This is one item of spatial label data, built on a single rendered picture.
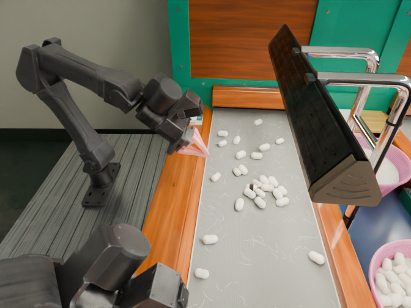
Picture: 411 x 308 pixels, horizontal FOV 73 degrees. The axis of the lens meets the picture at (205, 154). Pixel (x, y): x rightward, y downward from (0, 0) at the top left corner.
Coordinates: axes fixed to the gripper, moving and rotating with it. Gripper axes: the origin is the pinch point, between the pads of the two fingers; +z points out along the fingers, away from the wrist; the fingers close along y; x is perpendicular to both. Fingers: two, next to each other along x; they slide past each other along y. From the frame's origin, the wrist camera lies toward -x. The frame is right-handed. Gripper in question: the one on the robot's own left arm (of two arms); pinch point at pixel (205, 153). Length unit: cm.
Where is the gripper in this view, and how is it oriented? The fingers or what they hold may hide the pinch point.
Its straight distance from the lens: 72.0
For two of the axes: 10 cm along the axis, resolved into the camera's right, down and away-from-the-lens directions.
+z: 7.6, 5.6, 3.3
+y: 0.9, -6.0, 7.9
